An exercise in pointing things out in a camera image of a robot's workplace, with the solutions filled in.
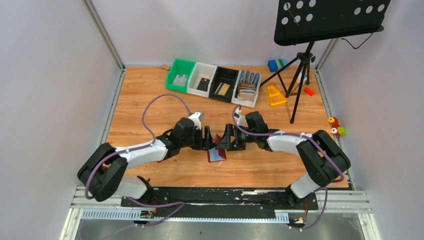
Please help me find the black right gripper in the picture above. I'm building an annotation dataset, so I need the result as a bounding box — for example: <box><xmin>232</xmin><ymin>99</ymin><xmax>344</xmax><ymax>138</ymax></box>
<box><xmin>215</xmin><ymin>123</ymin><xmax>257</xmax><ymax>151</ymax></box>

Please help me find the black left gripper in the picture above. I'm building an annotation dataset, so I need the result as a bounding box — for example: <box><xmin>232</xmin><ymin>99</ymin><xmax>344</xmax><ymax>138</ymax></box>
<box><xmin>180</xmin><ymin>125</ymin><xmax>217</xmax><ymax>151</ymax></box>

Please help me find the red leather card holder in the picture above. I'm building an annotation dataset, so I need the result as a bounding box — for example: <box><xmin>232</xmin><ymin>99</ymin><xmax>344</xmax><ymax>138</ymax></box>
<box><xmin>207</xmin><ymin>134</ymin><xmax>227</xmax><ymax>163</ymax></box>

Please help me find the gold credit card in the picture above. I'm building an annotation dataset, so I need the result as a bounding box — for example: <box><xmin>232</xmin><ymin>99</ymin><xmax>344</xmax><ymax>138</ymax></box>
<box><xmin>214</xmin><ymin>82</ymin><xmax>230</xmax><ymax>96</ymax></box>

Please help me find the black credit card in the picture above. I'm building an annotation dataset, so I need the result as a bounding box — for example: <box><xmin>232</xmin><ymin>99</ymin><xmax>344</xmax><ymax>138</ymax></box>
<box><xmin>196</xmin><ymin>77</ymin><xmax>210</xmax><ymax>92</ymax></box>

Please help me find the silver striped credit card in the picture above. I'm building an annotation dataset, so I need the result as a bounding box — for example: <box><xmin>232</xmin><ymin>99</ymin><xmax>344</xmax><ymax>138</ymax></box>
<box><xmin>172</xmin><ymin>74</ymin><xmax>188</xmax><ymax>87</ymax></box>

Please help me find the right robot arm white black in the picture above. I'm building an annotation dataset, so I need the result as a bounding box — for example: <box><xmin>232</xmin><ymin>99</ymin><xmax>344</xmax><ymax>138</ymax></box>
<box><xmin>216</xmin><ymin>110</ymin><xmax>351</xmax><ymax>209</ymax></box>

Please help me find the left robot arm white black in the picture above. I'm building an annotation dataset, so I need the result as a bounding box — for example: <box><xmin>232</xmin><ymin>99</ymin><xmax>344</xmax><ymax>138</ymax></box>
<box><xmin>77</xmin><ymin>117</ymin><xmax>216</xmax><ymax>207</ymax></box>

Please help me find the white bin with tools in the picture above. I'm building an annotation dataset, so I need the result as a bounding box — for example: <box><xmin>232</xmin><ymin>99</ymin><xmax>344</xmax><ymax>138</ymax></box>
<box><xmin>230</xmin><ymin>70</ymin><xmax>262</xmax><ymax>108</ymax></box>

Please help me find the yellow triangular toy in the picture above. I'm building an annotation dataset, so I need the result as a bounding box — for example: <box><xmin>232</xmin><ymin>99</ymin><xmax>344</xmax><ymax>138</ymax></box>
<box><xmin>266</xmin><ymin>85</ymin><xmax>288</xmax><ymax>107</ymax></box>

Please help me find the black plastic bin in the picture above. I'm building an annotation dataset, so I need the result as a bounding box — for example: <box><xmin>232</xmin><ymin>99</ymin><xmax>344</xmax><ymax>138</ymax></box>
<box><xmin>209</xmin><ymin>66</ymin><xmax>239</xmax><ymax>103</ymax></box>

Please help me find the white plastic bin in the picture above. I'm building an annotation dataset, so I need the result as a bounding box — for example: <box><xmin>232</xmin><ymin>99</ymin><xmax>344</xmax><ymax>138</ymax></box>
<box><xmin>187</xmin><ymin>62</ymin><xmax>217</xmax><ymax>98</ymax></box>

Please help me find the green plastic bin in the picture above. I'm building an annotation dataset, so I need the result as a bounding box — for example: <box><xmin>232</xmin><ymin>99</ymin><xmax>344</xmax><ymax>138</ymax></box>
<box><xmin>165</xmin><ymin>58</ymin><xmax>196</xmax><ymax>93</ymax></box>

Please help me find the blue green block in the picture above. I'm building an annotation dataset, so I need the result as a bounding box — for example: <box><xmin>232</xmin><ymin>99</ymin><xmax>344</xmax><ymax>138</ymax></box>
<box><xmin>267</xmin><ymin>58</ymin><xmax>288</xmax><ymax>73</ymax></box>

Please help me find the small red block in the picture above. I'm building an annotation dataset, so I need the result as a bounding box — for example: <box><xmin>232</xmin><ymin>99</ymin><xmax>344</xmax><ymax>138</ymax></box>
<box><xmin>304</xmin><ymin>87</ymin><xmax>315</xmax><ymax>96</ymax></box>

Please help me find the colourful toy car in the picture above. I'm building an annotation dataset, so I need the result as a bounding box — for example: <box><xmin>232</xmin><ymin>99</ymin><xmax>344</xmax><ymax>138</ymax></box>
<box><xmin>328</xmin><ymin>116</ymin><xmax>347</xmax><ymax>138</ymax></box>

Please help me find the black music stand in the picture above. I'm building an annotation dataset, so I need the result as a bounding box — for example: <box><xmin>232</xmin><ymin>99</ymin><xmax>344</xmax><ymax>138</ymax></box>
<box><xmin>272</xmin><ymin>0</ymin><xmax>390</xmax><ymax>106</ymax></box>

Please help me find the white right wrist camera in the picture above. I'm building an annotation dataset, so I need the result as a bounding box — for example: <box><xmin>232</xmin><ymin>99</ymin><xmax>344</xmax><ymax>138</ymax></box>
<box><xmin>233</xmin><ymin>108</ymin><xmax>248</xmax><ymax>127</ymax></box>

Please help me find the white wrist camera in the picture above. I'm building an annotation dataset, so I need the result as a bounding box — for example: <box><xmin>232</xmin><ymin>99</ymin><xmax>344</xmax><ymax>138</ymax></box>
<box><xmin>233</xmin><ymin>108</ymin><xmax>248</xmax><ymax>127</ymax></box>
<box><xmin>188</xmin><ymin>111</ymin><xmax>205</xmax><ymax>130</ymax></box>

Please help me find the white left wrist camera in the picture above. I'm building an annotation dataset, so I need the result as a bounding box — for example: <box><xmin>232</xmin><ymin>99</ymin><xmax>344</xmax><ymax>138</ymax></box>
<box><xmin>188</xmin><ymin>111</ymin><xmax>205</xmax><ymax>130</ymax></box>

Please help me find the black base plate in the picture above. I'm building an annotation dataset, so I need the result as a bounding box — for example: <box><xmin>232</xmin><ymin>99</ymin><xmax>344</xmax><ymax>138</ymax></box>
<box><xmin>134</xmin><ymin>187</ymin><xmax>319</xmax><ymax>211</ymax></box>

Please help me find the aluminium frame rail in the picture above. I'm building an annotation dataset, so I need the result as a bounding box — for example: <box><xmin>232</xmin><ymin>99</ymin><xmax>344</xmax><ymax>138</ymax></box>
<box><xmin>60</xmin><ymin>187</ymin><xmax>381</xmax><ymax>240</ymax></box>

